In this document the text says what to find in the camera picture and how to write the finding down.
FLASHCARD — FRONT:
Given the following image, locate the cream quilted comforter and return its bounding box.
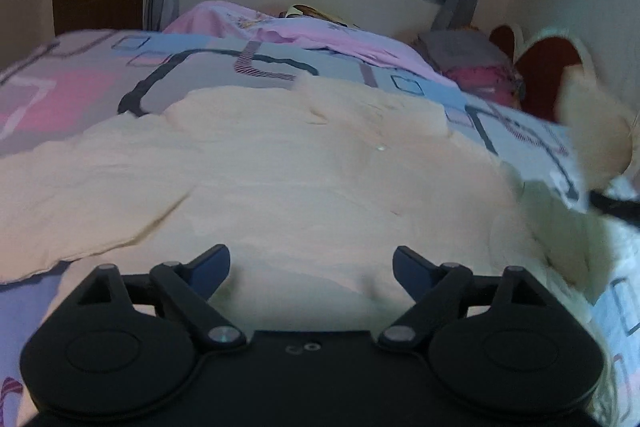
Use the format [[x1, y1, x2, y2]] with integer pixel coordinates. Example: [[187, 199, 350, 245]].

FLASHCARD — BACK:
[[1, 75, 639, 329]]

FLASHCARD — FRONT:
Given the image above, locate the grey pink pillow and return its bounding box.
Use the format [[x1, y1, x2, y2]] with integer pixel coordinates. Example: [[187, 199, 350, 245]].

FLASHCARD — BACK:
[[414, 28, 523, 107]]

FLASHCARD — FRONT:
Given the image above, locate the patterned grey pink bedsheet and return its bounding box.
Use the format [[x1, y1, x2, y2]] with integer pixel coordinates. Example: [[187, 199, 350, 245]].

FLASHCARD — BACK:
[[1, 30, 639, 426]]

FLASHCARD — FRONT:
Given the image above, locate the red flower-shaped headboard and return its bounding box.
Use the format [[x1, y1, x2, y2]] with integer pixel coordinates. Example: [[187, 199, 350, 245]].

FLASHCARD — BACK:
[[489, 24, 594, 122]]

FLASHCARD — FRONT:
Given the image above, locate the pink floral blanket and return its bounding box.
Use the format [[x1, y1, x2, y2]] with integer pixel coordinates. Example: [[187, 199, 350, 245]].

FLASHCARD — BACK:
[[164, 1, 457, 88]]

